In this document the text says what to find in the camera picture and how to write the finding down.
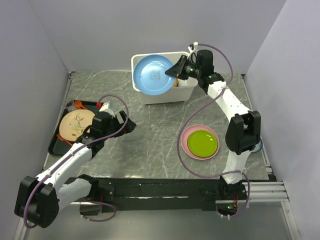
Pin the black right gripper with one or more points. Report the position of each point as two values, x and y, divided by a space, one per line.
176 71

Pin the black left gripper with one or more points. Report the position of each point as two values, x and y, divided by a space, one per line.
129 127

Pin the blue plate with bamboo mat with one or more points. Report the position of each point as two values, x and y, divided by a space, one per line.
149 75

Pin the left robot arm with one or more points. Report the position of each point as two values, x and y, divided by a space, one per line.
40 198

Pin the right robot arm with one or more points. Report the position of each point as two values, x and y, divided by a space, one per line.
244 125

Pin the white plastic bin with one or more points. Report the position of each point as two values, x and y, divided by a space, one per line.
174 94

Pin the orange measuring scoop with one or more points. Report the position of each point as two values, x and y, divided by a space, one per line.
79 105

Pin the beige plate with bird motif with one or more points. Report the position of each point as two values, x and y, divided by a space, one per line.
74 123

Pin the clear glass cup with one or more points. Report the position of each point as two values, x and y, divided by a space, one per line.
71 106

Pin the pink plate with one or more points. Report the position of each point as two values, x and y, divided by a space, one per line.
186 134

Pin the black plastic tray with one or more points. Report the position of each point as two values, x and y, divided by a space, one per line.
58 147

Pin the green plate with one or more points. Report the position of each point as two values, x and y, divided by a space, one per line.
202 143

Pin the blue white patterned bowl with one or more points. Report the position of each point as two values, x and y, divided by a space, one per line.
258 147

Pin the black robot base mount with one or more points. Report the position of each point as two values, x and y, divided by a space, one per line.
148 194

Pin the aluminium frame rail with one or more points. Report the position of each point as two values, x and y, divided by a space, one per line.
269 190

